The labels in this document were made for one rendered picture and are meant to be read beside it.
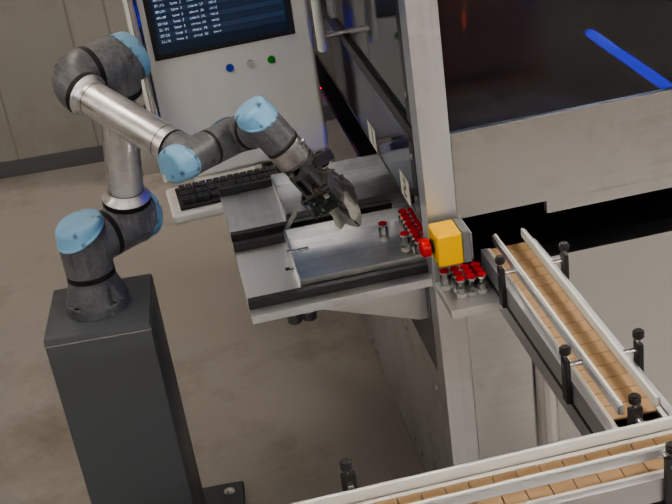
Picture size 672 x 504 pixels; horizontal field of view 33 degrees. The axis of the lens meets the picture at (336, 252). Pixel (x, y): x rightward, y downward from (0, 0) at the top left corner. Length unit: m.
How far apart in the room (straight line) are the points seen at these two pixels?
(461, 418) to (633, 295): 0.48
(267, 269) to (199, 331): 1.59
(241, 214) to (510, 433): 0.86
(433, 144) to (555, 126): 0.26
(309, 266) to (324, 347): 1.38
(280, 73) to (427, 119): 1.05
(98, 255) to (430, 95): 0.89
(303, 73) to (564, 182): 1.10
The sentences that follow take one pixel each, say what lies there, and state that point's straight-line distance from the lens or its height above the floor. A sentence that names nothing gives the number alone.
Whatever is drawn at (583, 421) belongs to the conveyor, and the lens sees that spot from 2.05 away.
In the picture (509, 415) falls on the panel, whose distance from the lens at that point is 2.74.
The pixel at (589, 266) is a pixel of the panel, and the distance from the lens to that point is 2.61.
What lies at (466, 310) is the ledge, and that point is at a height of 0.87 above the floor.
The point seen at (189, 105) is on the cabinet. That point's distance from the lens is 3.31.
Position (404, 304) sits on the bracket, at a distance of 2.62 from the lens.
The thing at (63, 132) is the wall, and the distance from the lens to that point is 5.88.
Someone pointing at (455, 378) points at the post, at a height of 0.62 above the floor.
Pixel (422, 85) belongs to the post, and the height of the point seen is 1.32.
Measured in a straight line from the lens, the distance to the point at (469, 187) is 2.42.
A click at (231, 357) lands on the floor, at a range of 4.02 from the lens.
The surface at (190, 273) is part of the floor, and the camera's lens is 4.62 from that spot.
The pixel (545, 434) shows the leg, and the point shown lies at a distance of 2.52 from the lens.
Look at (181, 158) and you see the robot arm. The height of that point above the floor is 1.28.
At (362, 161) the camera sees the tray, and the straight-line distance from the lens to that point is 3.07.
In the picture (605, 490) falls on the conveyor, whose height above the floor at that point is 0.93.
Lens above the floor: 2.11
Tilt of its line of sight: 27 degrees down
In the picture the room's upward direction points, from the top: 8 degrees counter-clockwise
